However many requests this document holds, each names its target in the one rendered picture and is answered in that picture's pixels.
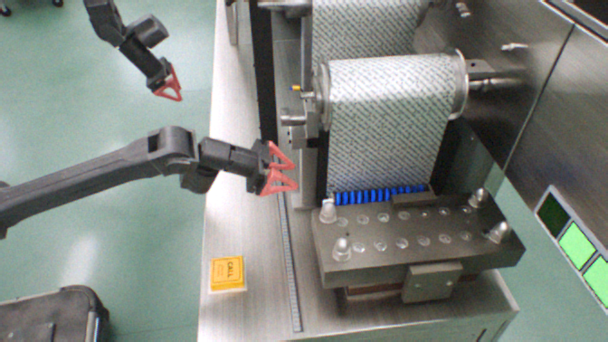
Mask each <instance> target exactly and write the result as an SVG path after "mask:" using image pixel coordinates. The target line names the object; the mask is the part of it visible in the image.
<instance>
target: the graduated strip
mask: <svg viewBox="0 0 608 342"><path fill-rule="evenodd" d="M272 159H273V163H276V164H281V160H280V157H277V156H276V155H275V154H272ZM275 183H276V185H284V182H281V181H277V180H276V181H275ZM277 199H279V208H280V224H281V232H282V240H283V249H284V257H285V265H286V274H287V282H288V291H289V299H290V315H291V324H293V332H294V333H296V332H303V331H304V328H303V320H302V314H301V306H300V300H299V286H298V279H297V272H296V264H295V257H294V251H293V243H291V236H290V223H289V216H288V208H287V201H286V195H285V192H279V193H277Z"/></svg>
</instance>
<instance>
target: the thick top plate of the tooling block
mask: <svg viewBox="0 0 608 342"><path fill-rule="evenodd" d="M471 195H472V193H463V194H453V195H436V197H437V199H436V203H435V204H428V205H419V206H409V207H399V208H393V207H392V204H390V200H386V202H376V203H367V204H348V205H339V206H336V210H337V220H336V221H335V222H333V223H330V224H326V223H322V222H321V221H320V220H319V213H320V210H322V207H319V208H312V223H311V226H312V232H313V236H314V242H315V247H316V252H317V257H318V266H319V273H321V278H322V282H323V289H331V288H339V287H348V286H356V285H364V284H372V282H373V283H380V281H388V280H404V279H405V277H406V274H407V272H408V269H409V265H417V264H425V263H434V262H442V261H457V260H459V261H460V263H461V267H462V271H461V272H469V271H484V270H493V269H501V268H509V267H516V266H517V264H518V261H519V260H520V258H521V257H522V255H524V253H525V252H526V250H527V248H526V246H525V245H524V243H522V242H521V241H520V240H519V238H518V235H517V233H516V232H515V230H514V229H512V227H511V230H510V235H509V238H508V242H507V243H506V244H497V243H494V242H493V241H492V240H491V239H490V237H489V233H490V231H492V230H493V228H494V226H496V225H497V223H498V222H499V221H508V219H507V218H506V216H505V215H504V214H503V213H502V212H501V210H500V209H499V206H498V205H497V203H496V202H495V200H494V198H493V196H492V195H490V193H489V191H488V198H487V204H486V206H485V207H484V208H476V207H473V206H472V205H471V204H470V202H469V198H470V197H471ZM339 238H346V239H347V240H348V241H349V242H350V246H351V253H352V254H351V259H350V260H349V261H346V262H339V261H336V260H334V259H333V256H332V251H333V249H334V246H336V244H337V240H338V239H339Z"/></svg>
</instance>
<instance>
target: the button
mask: <svg viewBox="0 0 608 342"><path fill-rule="evenodd" d="M243 287H244V276H243V258H242V255H237V256H233V257H228V258H218V259H212V263H211V276H210V289H212V291H217V290H232V289H240V288H243Z"/></svg>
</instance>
